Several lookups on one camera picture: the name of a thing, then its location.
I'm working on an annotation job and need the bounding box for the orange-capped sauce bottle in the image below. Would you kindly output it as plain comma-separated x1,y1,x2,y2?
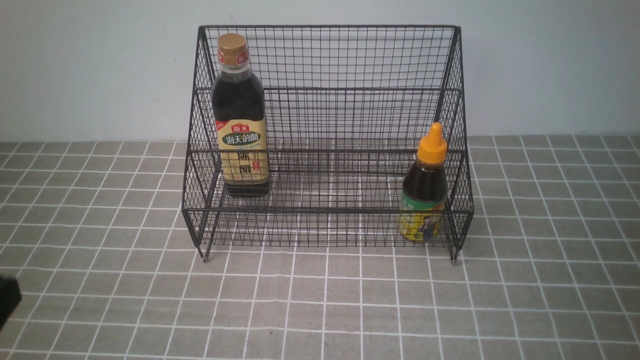
398,121,448,243

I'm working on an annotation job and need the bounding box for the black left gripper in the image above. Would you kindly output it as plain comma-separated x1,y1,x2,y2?
0,277,22,330

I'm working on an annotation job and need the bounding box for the black wire mesh shelf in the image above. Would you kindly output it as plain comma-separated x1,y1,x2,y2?
182,24,474,263

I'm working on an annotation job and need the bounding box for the dark vinegar bottle yellow label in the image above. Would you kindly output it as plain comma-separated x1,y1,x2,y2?
211,33,271,198

